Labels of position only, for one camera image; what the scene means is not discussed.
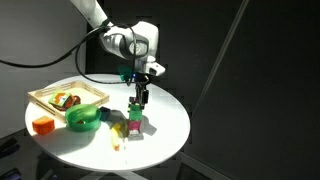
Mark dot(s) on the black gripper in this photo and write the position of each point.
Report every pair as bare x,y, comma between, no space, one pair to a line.
141,81

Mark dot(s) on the dark green block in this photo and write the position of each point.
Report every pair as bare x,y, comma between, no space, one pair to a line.
135,112

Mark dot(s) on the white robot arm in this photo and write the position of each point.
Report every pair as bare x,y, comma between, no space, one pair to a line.
137,43

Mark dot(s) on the magenta block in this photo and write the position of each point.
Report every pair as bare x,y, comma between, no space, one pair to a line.
134,125

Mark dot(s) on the orange red block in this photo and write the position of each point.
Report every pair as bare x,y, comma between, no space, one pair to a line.
43,125

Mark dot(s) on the round white table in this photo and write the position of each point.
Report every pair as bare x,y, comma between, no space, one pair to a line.
165,127

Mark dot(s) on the yellow banana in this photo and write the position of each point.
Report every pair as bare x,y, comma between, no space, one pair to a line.
116,137

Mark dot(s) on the green plastic bowl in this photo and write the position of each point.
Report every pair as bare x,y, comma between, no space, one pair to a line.
83,117

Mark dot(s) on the dark red round toy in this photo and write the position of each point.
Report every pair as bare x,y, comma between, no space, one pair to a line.
76,100

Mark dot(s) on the green picture cube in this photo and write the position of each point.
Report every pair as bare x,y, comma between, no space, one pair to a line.
61,100

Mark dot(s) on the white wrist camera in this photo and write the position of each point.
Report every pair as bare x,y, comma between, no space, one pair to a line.
150,66

